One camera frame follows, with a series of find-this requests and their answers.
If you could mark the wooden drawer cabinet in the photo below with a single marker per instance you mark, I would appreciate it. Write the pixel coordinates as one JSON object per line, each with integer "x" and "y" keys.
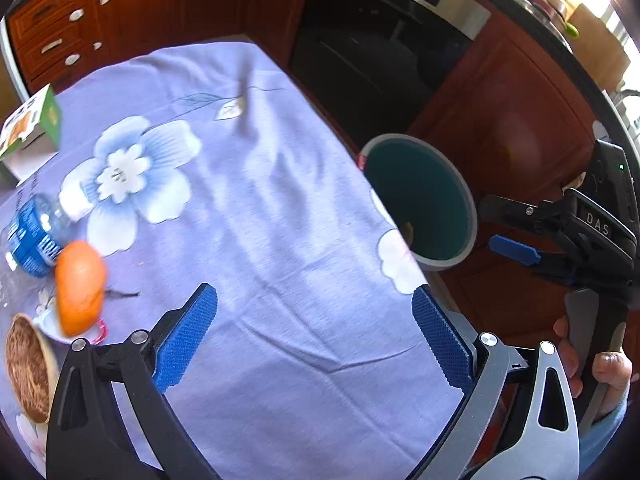
{"x": 150, "y": 5}

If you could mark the blue label water bottle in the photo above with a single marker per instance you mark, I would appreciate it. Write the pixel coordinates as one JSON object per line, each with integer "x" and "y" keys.
{"x": 35, "y": 235}

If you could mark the purple floral tablecloth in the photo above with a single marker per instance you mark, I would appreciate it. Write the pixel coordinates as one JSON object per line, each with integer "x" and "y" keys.
{"x": 280, "y": 240}

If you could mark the built-in black oven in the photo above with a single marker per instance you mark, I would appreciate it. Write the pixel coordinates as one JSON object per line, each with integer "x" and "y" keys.
{"x": 370, "y": 60}

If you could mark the small white cup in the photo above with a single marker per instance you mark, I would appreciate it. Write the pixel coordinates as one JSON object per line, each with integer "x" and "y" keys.
{"x": 47, "y": 329}

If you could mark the teal trash bin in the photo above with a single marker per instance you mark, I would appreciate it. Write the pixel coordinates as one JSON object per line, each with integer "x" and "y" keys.
{"x": 425, "y": 200}

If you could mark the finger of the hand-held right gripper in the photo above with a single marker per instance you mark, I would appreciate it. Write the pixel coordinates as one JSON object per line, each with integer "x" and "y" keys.
{"x": 515, "y": 250}
{"x": 510, "y": 208}

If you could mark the person's right hand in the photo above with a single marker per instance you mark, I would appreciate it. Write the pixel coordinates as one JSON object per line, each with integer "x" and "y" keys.
{"x": 612, "y": 372}

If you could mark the green and white carton box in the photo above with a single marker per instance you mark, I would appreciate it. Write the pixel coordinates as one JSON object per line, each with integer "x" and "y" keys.
{"x": 30, "y": 120}

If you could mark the orange oval object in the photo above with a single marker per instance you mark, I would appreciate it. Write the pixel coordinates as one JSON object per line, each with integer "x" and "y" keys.
{"x": 80, "y": 285}

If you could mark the wooden door cabinet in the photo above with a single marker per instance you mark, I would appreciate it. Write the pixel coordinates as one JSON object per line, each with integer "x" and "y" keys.
{"x": 520, "y": 105}

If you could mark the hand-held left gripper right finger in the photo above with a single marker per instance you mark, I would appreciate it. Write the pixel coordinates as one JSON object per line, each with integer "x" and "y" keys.
{"x": 442, "y": 340}

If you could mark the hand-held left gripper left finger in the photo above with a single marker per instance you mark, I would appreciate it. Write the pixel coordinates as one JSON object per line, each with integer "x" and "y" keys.
{"x": 185, "y": 340}

